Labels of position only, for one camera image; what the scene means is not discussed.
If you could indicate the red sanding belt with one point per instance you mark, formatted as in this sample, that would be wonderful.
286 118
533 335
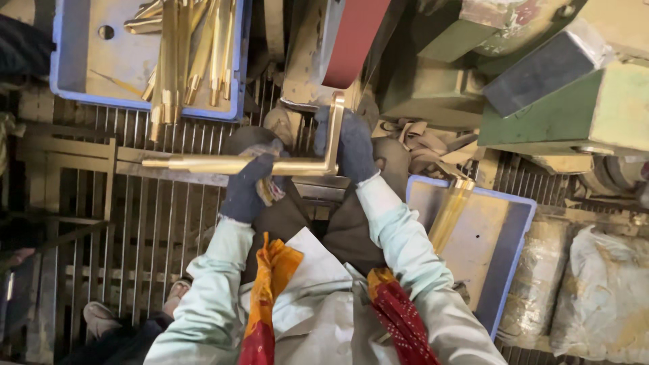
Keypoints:
355 40

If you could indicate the green belt grinder machine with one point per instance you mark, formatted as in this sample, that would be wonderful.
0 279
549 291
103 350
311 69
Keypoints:
532 81

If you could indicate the grey apron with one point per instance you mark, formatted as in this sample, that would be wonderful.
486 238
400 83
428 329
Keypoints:
314 304

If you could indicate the blue plastic tray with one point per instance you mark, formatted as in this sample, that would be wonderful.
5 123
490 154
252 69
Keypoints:
486 243

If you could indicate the plastic wrapped bundle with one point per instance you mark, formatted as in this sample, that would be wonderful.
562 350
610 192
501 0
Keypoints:
535 284
603 299

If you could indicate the dusty metal belt guard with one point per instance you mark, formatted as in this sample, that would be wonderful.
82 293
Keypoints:
304 56

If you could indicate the brown trousers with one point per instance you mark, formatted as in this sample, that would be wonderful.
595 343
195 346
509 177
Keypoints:
355 233

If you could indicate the thin brass rod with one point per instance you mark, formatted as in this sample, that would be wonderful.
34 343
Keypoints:
119 83

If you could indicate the person's left fingers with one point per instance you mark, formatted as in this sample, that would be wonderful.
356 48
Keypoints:
261 161

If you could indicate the blue plastic crate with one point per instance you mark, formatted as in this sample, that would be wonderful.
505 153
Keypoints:
116 61

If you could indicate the orange and red scarf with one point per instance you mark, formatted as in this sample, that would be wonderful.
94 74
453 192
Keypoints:
263 284

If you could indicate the person's left hand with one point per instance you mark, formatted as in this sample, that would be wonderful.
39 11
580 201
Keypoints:
242 192

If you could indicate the patterned polishing rag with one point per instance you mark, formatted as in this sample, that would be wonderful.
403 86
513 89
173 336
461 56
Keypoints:
269 190

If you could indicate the heap of beige belt strips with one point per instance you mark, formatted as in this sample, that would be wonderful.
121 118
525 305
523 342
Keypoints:
431 147

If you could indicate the person's right hand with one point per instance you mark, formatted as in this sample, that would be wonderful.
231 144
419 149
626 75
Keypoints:
355 152

